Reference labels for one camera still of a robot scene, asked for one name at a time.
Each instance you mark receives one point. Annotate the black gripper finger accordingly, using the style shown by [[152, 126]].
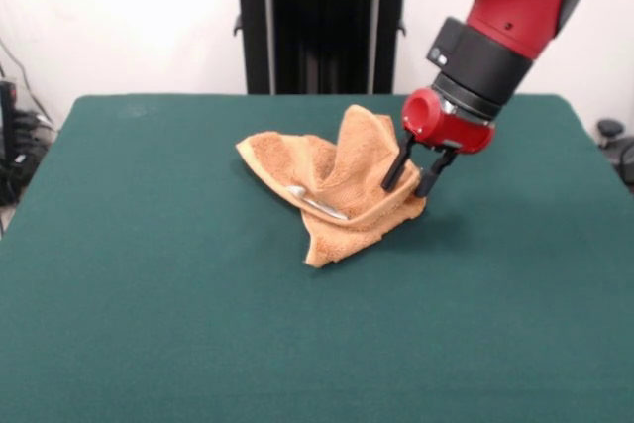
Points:
[[397, 168], [433, 175]]

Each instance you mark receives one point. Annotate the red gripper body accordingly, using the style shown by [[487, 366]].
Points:
[[446, 128]]

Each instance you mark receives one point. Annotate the orange terry towel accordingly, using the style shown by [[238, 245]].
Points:
[[347, 180]]

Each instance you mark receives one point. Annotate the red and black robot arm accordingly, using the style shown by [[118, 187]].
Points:
[[500, 12]]

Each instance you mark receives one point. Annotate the black office chair base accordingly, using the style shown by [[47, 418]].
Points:
[[619, 145]]

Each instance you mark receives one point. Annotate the dark green table cloth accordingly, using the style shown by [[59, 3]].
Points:
[[148, 294]]

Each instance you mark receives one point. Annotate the black bag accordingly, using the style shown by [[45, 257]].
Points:
[[15, 175]]

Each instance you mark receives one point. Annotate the black electronics box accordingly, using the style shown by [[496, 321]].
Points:
[[8, 116]]

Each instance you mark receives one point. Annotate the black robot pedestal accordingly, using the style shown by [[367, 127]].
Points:
[[322, 46]]

